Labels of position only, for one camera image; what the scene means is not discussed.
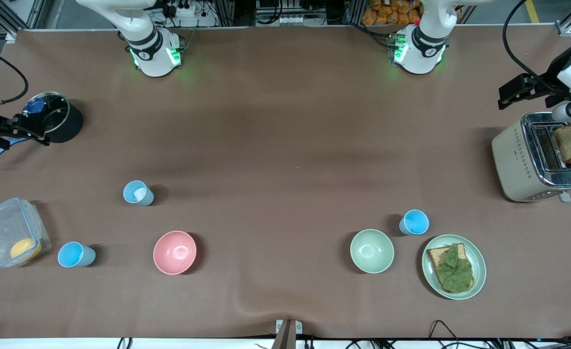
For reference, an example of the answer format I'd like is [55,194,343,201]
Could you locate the pink bowl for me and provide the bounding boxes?
[153,230,197,276]

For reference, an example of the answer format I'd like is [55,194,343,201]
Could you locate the brown table mat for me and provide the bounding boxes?
[0,25,571,340]

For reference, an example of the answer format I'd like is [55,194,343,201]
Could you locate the glass lid with blue knob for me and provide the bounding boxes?
[22,93,70,135]

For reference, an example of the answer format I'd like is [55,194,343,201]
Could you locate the yellow round food piece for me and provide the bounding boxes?
[10,238,42,261]

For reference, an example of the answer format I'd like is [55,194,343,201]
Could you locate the pale green plate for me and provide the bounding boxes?
[422,234,487,301]

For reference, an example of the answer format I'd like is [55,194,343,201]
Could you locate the pale green bowl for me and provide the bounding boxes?
[350,229,395,274]

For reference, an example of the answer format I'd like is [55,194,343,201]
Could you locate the white power strip with plugs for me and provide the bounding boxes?
[162,0,219,27]

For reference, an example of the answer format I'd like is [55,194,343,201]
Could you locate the toast slice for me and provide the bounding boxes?
[427,242,475,294]

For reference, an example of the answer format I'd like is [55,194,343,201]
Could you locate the cream and chrome toaster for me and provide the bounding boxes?
[491,111,571,203]

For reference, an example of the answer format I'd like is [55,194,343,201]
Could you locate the clear plastic lidded container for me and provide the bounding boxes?
[0,196,52,269]

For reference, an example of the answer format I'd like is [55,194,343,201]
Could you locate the green lettuce leaf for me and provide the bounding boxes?
[435,244,474,293]

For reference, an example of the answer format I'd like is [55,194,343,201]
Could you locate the orange snack packets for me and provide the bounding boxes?
[361,0,422,26]

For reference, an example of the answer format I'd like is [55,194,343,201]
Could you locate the black pot with blue handle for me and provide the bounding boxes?
[0,91,83,167]

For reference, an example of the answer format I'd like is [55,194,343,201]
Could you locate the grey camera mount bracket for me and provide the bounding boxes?
[275,318,303,349]

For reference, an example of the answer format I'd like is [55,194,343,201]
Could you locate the blue plastic cup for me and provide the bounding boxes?
[57,241,97,268]
[123,180,155,206]
[399,209,430,237]

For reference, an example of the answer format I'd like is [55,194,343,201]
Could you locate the brown bread slice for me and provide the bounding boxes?
[554,125,571,164]

